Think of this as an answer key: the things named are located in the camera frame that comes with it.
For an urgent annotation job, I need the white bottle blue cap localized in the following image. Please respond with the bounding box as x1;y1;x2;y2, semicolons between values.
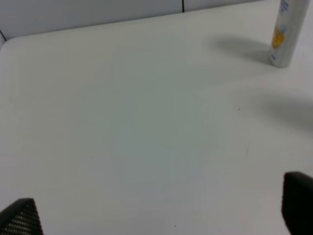
269;0;310;68

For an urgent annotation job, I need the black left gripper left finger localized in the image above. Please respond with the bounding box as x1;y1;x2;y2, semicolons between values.
0;198;44;235

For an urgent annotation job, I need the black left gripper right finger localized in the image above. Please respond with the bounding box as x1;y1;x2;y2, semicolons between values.
281;172;313;235

